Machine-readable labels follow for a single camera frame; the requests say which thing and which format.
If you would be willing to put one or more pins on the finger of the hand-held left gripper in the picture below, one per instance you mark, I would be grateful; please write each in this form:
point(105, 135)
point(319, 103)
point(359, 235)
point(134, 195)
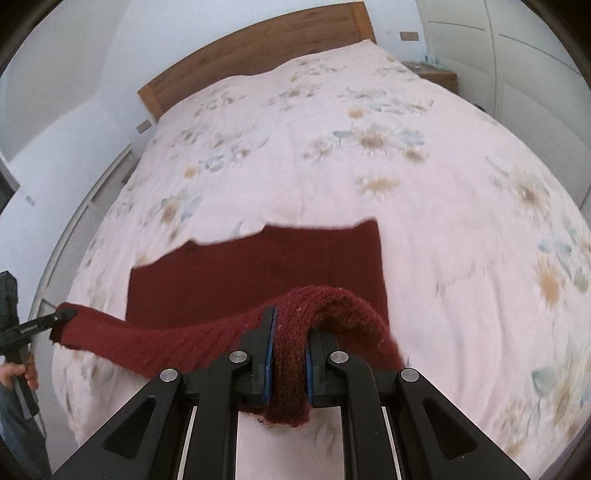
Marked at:
point(46, 321)

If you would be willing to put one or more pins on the beige wall outlet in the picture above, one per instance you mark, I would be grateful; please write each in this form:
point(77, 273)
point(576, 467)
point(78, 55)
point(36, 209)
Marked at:
point(144, 126)
point(409, 36)

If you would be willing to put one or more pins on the dark red knit sweater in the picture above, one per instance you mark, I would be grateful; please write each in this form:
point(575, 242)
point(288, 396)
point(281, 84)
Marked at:
point(231, 286)

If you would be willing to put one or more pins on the bed with floral duvet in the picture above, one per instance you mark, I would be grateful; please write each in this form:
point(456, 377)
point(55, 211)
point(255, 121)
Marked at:
point(369, 207)

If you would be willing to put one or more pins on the wooden headboard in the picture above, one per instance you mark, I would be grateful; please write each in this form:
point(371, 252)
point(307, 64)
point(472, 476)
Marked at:
point(254, 50)

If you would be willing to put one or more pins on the white wardrobe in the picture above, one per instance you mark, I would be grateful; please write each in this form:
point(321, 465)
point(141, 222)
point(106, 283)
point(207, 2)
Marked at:
point(531, 92)

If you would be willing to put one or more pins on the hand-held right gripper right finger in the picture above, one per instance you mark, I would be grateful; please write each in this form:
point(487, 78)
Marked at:
point(309, 364)

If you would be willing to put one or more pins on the wooden nightstand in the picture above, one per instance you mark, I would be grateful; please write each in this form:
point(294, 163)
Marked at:
point(438, 79)

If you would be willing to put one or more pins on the person's left forearm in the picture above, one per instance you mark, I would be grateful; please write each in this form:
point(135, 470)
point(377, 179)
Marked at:
point(18, 434)

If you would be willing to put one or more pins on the person's left hand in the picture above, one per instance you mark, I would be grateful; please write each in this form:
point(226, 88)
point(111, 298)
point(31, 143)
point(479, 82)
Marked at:
point(8, 374)

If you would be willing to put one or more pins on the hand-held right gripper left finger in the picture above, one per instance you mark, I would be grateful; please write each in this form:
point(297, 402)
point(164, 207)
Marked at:
point(269, 350)

